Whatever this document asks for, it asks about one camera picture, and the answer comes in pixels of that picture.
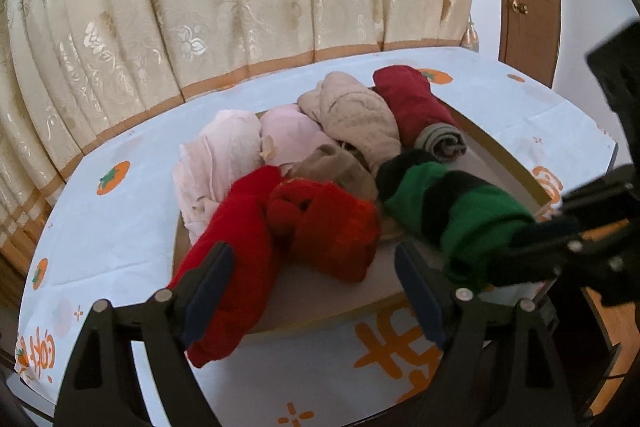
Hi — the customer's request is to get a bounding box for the white orange-print table cover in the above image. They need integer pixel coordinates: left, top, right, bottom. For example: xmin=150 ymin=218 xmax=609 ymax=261
xmin=15 ymin=47 xmax=621 ymax=427

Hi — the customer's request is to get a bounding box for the pale pink lace underwear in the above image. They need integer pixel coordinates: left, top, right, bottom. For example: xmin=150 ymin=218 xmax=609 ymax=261
xmin=172 ymin=109 xmax=263 ymax=233

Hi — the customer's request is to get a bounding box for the curtain tassel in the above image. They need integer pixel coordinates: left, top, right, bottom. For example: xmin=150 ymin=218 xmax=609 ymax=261
xmin=461 ymin=14 xmax=480 ymax=52

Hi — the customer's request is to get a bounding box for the beige knitted sock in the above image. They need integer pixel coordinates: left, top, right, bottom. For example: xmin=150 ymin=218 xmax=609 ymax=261
xmin=298 ymin=72 xmax=401 ymax=172

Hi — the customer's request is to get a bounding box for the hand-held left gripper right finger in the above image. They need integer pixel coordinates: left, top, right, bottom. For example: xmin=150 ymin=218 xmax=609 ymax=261
xmin=394 ymin=242 xmax=592 ymax=427

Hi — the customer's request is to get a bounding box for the red knitted sock bundle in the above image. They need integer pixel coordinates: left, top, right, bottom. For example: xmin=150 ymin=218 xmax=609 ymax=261
xmin=265 ymin=179 xmax=383 ymax=283

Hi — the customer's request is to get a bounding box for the long red sock roll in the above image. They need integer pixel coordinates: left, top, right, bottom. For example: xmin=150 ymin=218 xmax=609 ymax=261
xmin=167 ymin=166 xmax=283 ymax=368

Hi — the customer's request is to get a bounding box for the light pink underwear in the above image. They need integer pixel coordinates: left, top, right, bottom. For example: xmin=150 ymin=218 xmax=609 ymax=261
xmin=260 ymin=104 xmax=326 ymax=172

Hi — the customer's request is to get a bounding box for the maroon underwear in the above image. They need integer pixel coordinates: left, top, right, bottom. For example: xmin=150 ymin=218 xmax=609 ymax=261
xmin=372 ymin=66 xmax=458 ymax=150

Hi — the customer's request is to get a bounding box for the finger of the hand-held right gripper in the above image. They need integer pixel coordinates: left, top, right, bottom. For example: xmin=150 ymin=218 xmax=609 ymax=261
xmin=487 ymin=212 xmax=640 ymax=303
xmin=560 ymin=164 xmax=640 ymax=218

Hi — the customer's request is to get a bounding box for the small grey underwear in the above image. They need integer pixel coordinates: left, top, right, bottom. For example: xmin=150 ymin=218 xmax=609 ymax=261
xmin=415 ymin=123 xmax=468 ymax=160

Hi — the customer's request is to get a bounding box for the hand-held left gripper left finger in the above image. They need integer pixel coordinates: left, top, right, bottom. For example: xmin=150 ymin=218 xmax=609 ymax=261
xmin=54 ymin=241 xmax=237 ymax=427

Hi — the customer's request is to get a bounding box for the shallow cardboard box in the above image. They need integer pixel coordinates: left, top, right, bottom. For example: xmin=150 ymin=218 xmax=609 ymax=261
xmin=170 ymin=82 xmax=563 ymax=338

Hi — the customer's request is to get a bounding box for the taupe brown sock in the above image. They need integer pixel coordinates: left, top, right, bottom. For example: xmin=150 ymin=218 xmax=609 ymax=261
xmin=290 ymin=143 xmax=378 ymax=202

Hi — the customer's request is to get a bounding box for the green and black sock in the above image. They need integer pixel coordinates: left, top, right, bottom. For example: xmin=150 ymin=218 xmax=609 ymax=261
xmin=375 ymin=149 xmax=536 ymax=293

